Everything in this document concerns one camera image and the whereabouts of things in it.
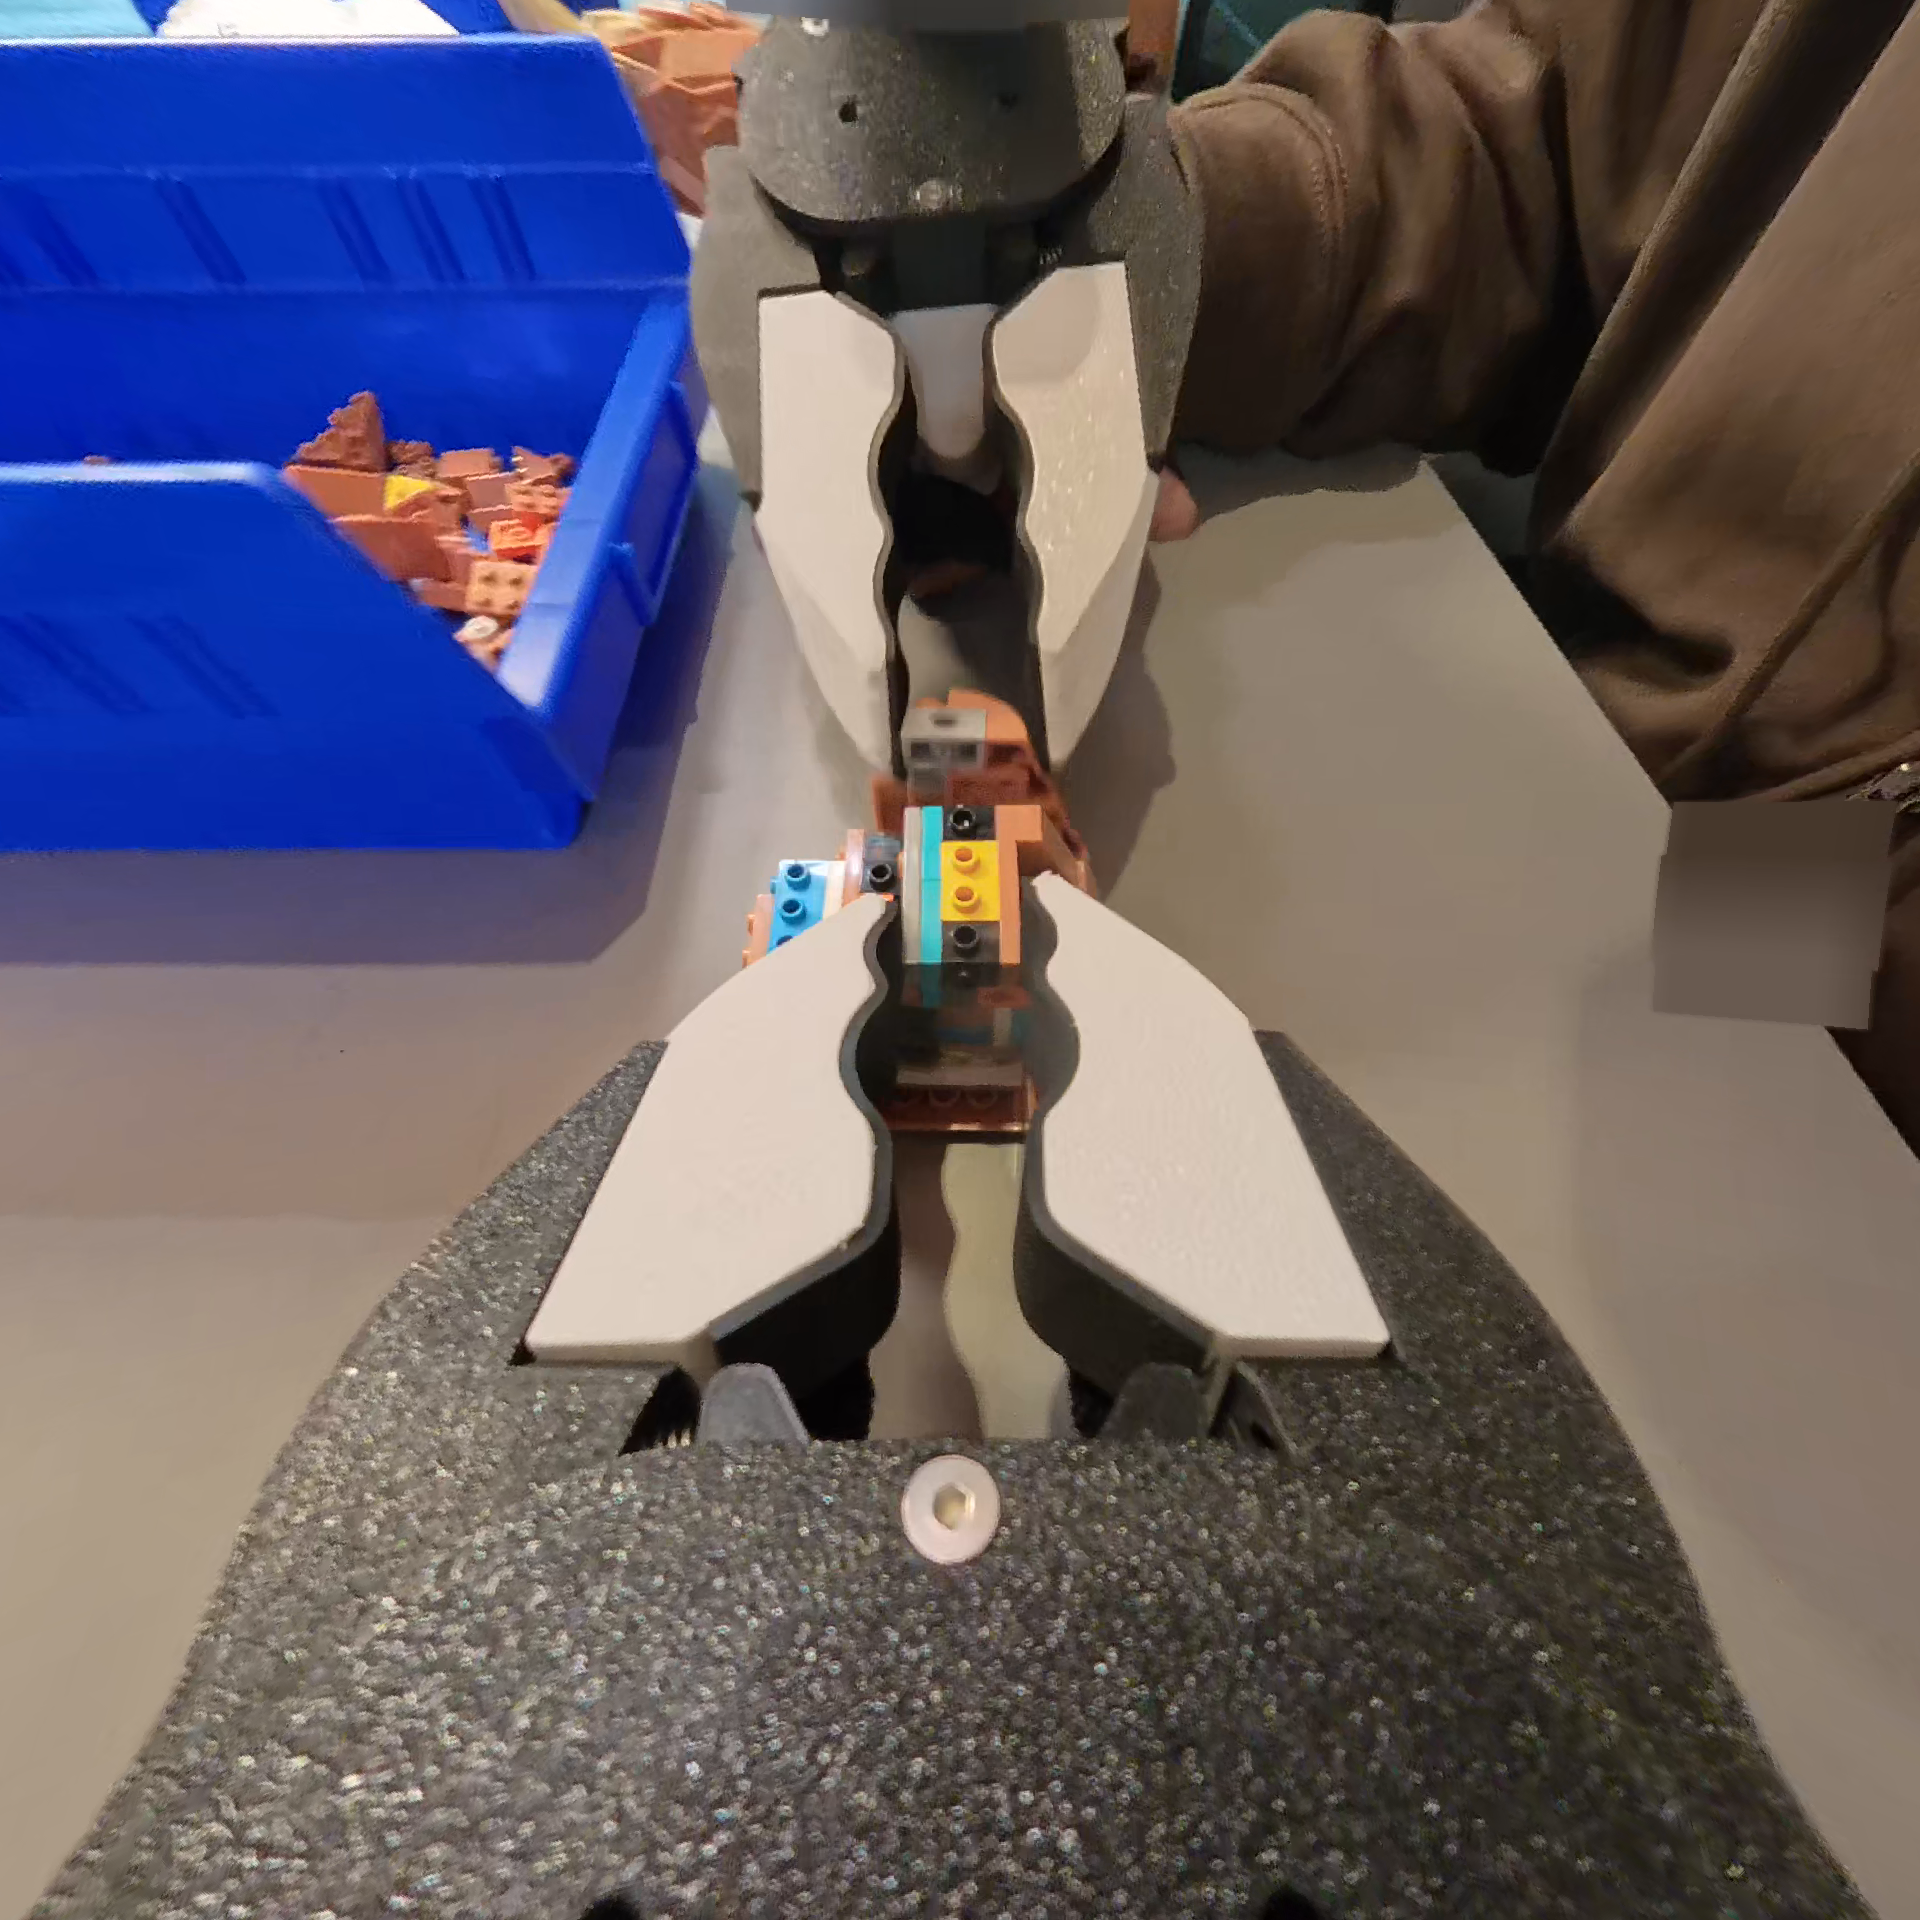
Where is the blue plastic bin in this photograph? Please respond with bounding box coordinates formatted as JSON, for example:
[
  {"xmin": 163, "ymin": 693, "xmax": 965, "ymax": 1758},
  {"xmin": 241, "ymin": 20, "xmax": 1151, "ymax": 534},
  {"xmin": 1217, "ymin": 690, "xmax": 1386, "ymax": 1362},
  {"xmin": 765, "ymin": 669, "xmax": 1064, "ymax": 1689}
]
[{"xmin": 0, "ymin": 28, "xmax": 712, "ymax": 855}]

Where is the brown toy figure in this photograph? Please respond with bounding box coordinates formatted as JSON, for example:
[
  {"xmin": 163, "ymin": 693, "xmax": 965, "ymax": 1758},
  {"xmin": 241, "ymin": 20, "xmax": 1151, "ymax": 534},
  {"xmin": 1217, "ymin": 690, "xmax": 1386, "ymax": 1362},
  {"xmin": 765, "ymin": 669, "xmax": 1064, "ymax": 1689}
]
[{"xmin": 583, "ymin": 0, "xmax": 758, "ymax": 219}]

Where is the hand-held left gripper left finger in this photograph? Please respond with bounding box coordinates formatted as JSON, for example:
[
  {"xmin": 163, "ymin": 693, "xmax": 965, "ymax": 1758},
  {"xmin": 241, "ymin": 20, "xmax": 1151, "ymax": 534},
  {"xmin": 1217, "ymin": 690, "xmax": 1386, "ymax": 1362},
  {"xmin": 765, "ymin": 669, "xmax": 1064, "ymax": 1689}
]
[{"xmin": 522, "ymin": 886, "xmax": 894, "ymax": 1446}]

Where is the pile of brown toy bricks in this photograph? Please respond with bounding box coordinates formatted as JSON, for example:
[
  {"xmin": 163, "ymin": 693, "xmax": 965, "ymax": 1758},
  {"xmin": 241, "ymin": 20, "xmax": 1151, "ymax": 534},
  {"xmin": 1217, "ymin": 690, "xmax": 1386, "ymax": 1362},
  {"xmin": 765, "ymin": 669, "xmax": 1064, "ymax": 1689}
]
[{"xmin": 280, "ymin": 388, "xmax": 578, "ymax": 652}]

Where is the colourful toy brick model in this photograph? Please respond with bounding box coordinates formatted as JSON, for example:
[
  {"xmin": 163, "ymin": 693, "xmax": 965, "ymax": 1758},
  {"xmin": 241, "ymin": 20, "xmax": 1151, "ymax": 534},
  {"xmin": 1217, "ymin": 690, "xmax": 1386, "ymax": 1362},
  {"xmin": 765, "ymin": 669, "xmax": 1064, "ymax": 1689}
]
[{"xmin": 747, "ymin": 681, "xmax": 1100, "ymax": 1139}]

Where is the person's right forearm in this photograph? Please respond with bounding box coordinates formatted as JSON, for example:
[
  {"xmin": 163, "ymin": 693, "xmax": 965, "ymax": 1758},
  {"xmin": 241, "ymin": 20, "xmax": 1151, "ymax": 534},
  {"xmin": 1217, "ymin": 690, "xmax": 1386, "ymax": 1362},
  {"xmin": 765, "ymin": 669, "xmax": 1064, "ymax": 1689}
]
[{"xmin": 1165, "ymin": 0, "xmax": 1690, "ymax": 485}]

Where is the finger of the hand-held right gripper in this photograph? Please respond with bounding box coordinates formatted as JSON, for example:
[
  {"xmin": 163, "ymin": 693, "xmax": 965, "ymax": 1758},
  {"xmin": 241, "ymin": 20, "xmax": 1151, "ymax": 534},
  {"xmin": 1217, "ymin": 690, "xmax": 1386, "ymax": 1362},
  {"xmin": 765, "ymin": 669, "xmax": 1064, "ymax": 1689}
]
[
  {"xmin": 999, "ymin": 261, "xmax": 1164, "ymax": 754},
  {"xmin": 750, "ymin": 291, "xmax": 916, "ymax": 727}
]

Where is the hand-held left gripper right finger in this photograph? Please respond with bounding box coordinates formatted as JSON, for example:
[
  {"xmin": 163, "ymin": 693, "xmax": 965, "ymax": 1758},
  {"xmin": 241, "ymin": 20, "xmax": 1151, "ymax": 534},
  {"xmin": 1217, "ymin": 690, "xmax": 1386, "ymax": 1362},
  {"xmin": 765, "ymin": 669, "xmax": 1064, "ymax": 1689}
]
[{"xmin": 1018, "ymin": 872, "xmax": 1401, "ymax": 1446}]

